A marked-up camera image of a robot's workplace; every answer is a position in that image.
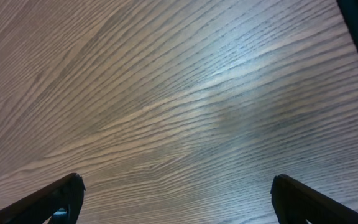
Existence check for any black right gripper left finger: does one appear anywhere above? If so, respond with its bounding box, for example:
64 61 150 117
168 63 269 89
0 173 86 224

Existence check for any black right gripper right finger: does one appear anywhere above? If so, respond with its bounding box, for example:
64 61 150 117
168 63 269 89
270 174 358 224

